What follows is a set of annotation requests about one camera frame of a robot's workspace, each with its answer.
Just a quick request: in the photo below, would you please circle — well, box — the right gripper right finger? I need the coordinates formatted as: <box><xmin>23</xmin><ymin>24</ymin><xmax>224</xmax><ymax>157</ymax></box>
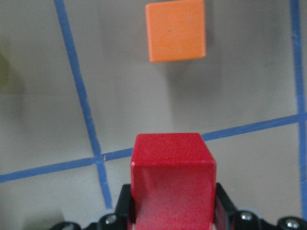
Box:
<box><xmin>214</xmin><ymin>183</ymin><xmax>236</xmax><ymax>225</ymax></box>

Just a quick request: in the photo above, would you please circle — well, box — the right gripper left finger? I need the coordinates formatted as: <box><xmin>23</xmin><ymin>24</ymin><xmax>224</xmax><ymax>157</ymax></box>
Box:
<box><xmin>115</xmin><ymin>184</ymin><xmax>135</xmax><ymax>224</ymax></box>

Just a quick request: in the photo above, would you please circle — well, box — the red wooden block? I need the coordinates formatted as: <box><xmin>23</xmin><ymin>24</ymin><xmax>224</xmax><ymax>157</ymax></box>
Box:
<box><xmin>130</xmin><ymin>133</ymin><xmax>216</xmax><ymax>230</ymax></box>

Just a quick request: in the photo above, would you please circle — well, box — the orange wooden block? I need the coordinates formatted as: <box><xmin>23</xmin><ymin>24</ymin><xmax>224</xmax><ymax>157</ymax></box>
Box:
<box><xmin>145</xmin><ymin>0</ymin><xmax>206</xmax><ymax>63</ymax></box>

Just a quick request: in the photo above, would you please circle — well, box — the yellow wooden block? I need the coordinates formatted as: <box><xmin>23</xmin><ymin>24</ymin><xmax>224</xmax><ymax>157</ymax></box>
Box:
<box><xmin>0</xmin><ymin>54</ymin><xmax>12</xmax><ymax>91</ymax></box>

